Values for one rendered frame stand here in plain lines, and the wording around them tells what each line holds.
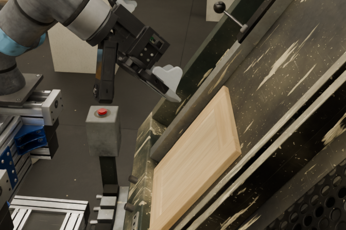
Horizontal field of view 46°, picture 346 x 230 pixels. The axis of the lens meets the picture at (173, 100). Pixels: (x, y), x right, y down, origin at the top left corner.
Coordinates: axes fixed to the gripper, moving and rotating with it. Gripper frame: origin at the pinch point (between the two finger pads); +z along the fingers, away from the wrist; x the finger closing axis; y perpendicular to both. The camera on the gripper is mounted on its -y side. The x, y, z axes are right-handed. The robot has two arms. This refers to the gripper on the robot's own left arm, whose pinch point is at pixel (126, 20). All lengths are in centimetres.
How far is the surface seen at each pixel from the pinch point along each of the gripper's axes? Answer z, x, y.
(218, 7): 6.6, -8.2, 30.9
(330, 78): 10, -63, 53
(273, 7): 12.0, -12.2, 45.9
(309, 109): 12, -66, 48
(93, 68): 75, 202, -139
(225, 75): 25.9, -13.8, 25.1
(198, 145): 34.5, -33.5, 13.1
